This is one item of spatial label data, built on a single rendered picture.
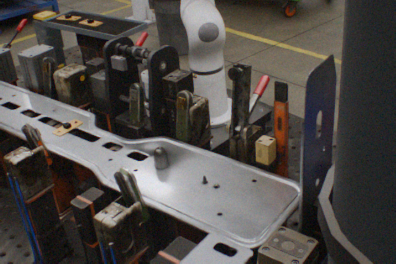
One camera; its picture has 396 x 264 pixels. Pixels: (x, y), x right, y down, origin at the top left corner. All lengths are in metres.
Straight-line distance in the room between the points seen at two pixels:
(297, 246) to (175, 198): 0.32
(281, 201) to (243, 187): 0.09
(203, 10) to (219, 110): 0.39
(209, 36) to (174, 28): 2.81
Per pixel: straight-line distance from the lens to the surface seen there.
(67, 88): 1.53
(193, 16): 1.56
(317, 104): 0.81
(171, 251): 0.97
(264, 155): 1.11
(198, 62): 1.67
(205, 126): 1.32
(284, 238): 0.87
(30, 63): 1.65
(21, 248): 1.51
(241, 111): 1.14
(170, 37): 4.40
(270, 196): 1.05
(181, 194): 1.07
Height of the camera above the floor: 1.65
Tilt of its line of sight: 29 degrees down
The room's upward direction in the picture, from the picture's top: 5 degrees counter-clockwise
